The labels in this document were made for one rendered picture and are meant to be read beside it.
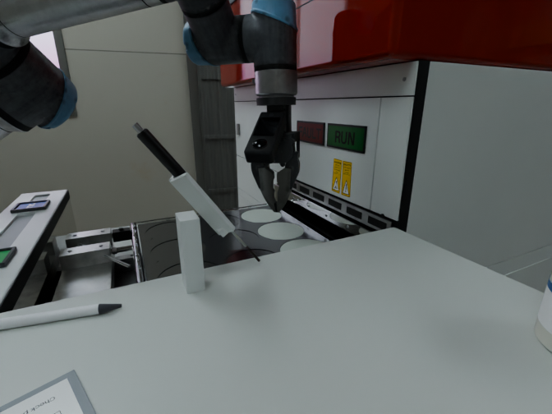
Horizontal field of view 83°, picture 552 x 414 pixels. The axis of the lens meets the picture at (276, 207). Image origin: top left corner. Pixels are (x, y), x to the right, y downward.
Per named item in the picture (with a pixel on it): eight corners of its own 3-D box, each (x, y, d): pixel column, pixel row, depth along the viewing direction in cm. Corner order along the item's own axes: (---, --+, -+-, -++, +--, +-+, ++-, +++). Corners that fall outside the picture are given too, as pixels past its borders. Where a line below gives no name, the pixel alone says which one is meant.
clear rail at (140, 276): (136, 227, 73) (135, 221, 72) (152, 324, 40) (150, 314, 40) (130, 227, 72) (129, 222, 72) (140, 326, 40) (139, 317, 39)
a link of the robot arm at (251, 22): (254, 9, 56) (301, 4, 54) (256, 75, 59) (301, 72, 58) (239, -6, 49) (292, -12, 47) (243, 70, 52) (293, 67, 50)
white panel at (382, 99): (243, 192, 127) (240, 88, 115) (397, 298, 57) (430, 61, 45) (236, 193, 126) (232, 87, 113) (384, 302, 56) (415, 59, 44)
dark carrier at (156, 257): (273, 206, 85) (273, 204, 85) (355, 259, 56) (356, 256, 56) (137, 227, 71) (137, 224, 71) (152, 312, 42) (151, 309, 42)
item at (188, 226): (228, 269, 39) (223, 163, 35) (238, 283, 35) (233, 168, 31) (177, 280, 36) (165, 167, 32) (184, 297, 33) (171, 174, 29)
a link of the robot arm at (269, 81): (292, 67, 50) (245, 71, 52) (293, 98, 52) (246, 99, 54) (300, 73, 57) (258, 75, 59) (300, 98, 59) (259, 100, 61)
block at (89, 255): (112, 254, 61) (109, 240, 60) (112, 261, 58) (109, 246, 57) (64, 262, 58) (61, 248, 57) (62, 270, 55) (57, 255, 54)
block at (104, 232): (112, 239, 68) (110, 226, 67) (112, 245, 65) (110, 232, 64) (70, 246, 65) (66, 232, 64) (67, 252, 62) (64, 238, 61)
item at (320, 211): (278, 213, 94) (278, 182, 91) (385, 285, 57) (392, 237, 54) (273, 214, 93) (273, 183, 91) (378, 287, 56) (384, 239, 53)
